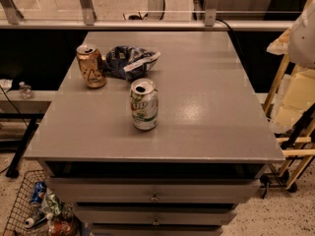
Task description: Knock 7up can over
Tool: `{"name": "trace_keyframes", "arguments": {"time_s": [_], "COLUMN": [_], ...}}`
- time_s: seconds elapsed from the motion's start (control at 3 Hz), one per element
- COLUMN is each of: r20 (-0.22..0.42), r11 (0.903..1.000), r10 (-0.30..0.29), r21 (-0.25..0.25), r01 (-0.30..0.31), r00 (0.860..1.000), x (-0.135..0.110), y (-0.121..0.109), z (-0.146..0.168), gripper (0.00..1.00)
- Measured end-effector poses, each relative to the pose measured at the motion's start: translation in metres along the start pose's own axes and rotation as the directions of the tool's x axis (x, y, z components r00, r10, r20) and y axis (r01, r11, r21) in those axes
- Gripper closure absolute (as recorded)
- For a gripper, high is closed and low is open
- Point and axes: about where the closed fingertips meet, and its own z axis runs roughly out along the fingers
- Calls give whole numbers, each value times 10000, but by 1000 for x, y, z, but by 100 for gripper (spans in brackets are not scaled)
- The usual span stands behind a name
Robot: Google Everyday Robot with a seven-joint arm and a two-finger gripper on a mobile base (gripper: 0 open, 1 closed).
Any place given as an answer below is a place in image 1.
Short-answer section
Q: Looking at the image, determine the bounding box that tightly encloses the green white 7up can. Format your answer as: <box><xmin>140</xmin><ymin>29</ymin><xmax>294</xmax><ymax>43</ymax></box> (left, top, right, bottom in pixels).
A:
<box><xmin>130</xmin><ymin>78</ymin><xmax>158</xmax><ymax>131</ymax></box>

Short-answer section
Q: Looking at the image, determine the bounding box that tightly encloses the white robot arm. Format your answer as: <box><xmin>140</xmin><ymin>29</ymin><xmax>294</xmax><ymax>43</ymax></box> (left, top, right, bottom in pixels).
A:
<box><xmin>288</xmin><ymin>1</ymin><xmax>315</xmax><ymax>69</ymax></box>

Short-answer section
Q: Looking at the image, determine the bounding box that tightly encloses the gold soda can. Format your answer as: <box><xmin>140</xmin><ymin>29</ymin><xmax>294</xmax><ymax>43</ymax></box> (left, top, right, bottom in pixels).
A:
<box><xmin>76</xmin><ymin>44</ymin><xmax>106</xmax><ymax>89</ymax></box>

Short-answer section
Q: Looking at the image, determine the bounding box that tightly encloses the green crushed can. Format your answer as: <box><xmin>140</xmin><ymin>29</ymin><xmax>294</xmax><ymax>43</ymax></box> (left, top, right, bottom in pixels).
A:
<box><xmin>46</xmin><ymin>193</ymin><xmax>62</xmax><ymax>215</ymax></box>

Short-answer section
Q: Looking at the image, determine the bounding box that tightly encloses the blue pepsi can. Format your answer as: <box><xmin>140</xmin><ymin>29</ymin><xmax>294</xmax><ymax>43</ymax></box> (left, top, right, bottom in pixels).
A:
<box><xmin>30</xmin><ymin>181</ymin><xmax>46</xmax><ymax>205</ymax></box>

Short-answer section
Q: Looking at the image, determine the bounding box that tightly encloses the red can in basket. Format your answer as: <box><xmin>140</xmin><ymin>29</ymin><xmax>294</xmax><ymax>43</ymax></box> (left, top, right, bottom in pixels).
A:
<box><xmin>48</xmin><ymin>219</ymin><xmax>78</xmax><ymax>236</ymax></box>

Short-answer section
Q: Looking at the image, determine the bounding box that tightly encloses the grey drawer cabinet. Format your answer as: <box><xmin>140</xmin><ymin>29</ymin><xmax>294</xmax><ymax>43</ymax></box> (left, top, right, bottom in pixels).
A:
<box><xmin>26</xmin><ymin>31</ymin><xmax>284</xmax><ymax>236</ymax></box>

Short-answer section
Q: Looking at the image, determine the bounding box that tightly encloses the blue crumpled chip bag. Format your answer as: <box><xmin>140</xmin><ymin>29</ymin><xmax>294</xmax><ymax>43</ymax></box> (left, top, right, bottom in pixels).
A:
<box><xmin>102</xmin><ymin>45</ymin><xmax>160</xmax><ymax>81</ymax></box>

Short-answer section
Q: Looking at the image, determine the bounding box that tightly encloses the small glass bottle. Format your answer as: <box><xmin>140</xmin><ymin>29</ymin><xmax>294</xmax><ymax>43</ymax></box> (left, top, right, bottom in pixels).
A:
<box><xmin>19</xmin><ymin>82</ymin><xmax>33</xmax><ymax>99</ymax></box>

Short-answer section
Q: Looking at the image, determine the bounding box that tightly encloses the black side table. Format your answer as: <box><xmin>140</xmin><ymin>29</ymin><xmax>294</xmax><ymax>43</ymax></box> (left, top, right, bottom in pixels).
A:
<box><xmin>0</xmin><ymin>90</ymin><xmax>56</xmax><ymax>179</ymax></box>

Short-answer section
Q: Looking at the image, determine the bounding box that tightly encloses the white bottle in basket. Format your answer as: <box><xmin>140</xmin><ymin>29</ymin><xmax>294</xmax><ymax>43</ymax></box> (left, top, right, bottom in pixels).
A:
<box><xmin>24</xmin><ymin>212</ymin><xmax>53</xmax><ymax>229</ymax></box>

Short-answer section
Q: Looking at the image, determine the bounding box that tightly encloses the black cable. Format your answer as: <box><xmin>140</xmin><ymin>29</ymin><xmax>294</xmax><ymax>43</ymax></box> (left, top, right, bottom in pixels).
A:
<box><xmin>215</xmin><ymin>17</ymin><xmax>247</xmax><ymax>67</ymax></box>

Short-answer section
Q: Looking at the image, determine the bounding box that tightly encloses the wire basket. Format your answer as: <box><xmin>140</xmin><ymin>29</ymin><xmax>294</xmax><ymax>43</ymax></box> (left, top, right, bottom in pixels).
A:
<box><xmin>2</xmin><ymin>170</ymin><xmax>46</xmax><ymax>236</ymax></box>

